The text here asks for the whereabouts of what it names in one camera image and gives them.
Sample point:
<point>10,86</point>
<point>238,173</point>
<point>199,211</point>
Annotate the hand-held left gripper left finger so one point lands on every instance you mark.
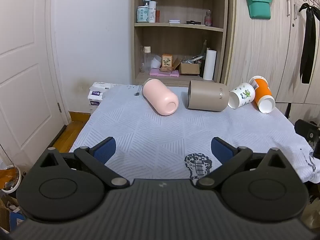
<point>107,150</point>

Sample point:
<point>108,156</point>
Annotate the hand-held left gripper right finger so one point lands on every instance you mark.
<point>220,150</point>

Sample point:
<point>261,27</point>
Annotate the beige cup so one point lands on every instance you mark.
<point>207,96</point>

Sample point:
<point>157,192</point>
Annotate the white paper cup green print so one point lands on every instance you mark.
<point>242,95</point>

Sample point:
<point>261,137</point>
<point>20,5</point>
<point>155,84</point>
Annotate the orange paper cup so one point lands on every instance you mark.
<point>262,92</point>

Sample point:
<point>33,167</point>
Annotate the pink cup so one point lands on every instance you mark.
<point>160,95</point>

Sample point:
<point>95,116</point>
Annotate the white patterned tablecloth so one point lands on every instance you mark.
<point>150,135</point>

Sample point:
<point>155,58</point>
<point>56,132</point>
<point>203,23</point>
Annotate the white tissue pack blue label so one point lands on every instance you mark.
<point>96,94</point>
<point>94,103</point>

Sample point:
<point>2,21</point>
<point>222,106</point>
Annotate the black door draft strip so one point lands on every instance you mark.
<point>57,137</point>

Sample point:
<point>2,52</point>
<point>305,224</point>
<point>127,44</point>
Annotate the flat white tissue pack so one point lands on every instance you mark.
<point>101,85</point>

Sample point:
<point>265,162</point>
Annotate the black stand pole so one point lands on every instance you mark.
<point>288,110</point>

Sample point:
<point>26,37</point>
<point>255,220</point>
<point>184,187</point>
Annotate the white paper roll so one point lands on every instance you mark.
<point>209,65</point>

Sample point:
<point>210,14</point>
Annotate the open cardboard box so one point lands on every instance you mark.
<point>190,68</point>

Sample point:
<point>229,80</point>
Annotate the black device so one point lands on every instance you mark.
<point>306,130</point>

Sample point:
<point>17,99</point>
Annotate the flat pink box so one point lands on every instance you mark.
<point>163,73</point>

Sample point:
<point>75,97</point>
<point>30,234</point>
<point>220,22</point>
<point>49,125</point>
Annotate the dark glass bottle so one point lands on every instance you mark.
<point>203,55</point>

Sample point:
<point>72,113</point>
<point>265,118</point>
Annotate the clear bottle beige cap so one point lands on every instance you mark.
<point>147,60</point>

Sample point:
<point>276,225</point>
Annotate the stacked white cups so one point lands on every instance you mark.
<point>156,62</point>

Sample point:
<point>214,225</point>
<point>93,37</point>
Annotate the white bin orange bag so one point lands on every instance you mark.
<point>10,180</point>

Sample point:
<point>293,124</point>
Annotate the wooden box floral print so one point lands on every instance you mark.
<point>166,61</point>

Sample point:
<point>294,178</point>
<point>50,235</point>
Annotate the wooden wardrobe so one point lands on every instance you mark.
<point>275,55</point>

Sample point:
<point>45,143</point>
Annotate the wooden shelf unit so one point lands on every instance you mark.
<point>182,40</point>

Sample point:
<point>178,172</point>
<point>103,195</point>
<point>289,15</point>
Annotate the white door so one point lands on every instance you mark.
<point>22,67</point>

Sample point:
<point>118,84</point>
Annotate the cardboard box with clutter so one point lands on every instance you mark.
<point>7,215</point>

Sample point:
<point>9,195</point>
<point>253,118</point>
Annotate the flat black item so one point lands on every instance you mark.
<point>194,22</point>

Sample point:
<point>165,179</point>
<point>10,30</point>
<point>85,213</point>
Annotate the pink bottle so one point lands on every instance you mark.
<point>208,20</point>

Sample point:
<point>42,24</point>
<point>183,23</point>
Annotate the flat white case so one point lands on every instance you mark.
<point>174,21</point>

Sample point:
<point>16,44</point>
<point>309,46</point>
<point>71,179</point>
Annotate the black hanging ribbon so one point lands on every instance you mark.
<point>308,42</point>

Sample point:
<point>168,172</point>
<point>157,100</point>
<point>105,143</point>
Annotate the teal pump bottle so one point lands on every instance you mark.
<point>142,13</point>

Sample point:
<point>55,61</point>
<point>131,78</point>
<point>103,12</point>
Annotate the tall white bottle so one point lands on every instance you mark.
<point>152,12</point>

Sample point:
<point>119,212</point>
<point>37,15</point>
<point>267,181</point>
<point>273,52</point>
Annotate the green wall pouch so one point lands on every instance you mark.
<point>258,7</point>

